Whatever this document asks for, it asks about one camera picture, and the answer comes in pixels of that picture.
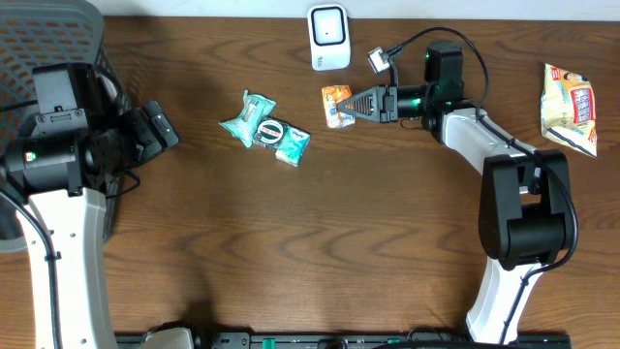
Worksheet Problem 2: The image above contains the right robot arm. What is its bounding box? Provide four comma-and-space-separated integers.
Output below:
337, 41, 578, 345

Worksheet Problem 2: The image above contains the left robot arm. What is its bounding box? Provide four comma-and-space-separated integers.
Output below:
1, 63, 180, 348

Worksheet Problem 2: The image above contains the white barcode scanner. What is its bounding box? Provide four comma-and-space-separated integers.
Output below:
306, 4, 351, 71

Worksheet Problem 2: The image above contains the teal snack packet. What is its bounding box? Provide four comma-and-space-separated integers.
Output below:
220, 90, 277, 148

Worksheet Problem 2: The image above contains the small teal tissue pack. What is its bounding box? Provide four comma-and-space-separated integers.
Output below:
275, 127, 311, 167

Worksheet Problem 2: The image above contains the grey plastic mesh basket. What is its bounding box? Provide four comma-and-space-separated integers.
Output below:
0, 0, 132, 254

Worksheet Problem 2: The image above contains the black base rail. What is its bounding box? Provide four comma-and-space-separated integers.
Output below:
115, 329, 573, 349

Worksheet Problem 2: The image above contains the orange small snack packet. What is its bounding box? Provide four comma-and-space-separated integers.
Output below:
322, 85, 355, 129

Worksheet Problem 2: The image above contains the large white snack bag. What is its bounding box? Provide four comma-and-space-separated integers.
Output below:
541, 63, 598, 158

